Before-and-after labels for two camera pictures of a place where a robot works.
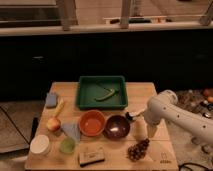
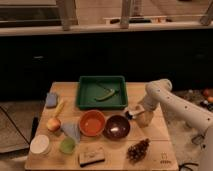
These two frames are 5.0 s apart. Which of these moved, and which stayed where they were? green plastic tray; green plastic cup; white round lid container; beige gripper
Moved: beige gripper
Stayed: green plastic cup; white round lid container; green plastic tray
